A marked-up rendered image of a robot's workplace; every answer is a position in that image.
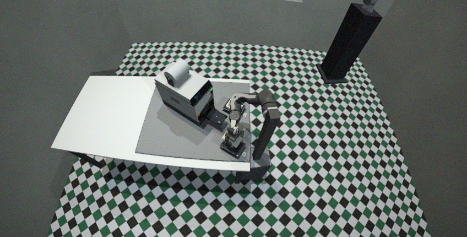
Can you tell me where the white horizontal cylinder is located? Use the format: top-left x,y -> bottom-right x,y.
164,59 -> 190,84

